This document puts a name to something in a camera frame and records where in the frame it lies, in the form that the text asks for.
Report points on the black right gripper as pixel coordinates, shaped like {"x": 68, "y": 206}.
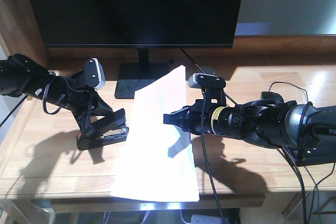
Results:
{"x": 208, "y": 117}

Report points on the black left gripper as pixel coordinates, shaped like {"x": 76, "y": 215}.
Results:
{"x": 84, "y": 102}

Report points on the white paper sheet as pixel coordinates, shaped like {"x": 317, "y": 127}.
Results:
{"x": 157, "y": 161}

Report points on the black stapler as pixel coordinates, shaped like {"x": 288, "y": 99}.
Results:
{"x": 107, "y": 130}

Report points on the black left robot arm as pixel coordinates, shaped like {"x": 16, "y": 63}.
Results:
{"x": 21, "y": 75}

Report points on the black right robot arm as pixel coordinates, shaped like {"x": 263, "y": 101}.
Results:
{"x": 306, "y": 132}

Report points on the wooden desk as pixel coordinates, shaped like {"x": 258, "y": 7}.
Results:
{"x": 40, "y": 160}

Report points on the black computer mouse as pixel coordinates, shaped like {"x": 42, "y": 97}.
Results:
{"x": 272, "y": 96}

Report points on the white power strip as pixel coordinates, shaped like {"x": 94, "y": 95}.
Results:
{"x": 205, "y": 219}

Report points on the black computer monitor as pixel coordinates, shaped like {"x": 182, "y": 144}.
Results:
{"x": 138, "y": 24}

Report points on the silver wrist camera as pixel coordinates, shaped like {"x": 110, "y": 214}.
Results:
{"x": 94, "y": 74}
{"x": 199, "y": 80}

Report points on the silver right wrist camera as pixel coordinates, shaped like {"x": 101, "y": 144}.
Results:
{"x": 199, "y": 80}

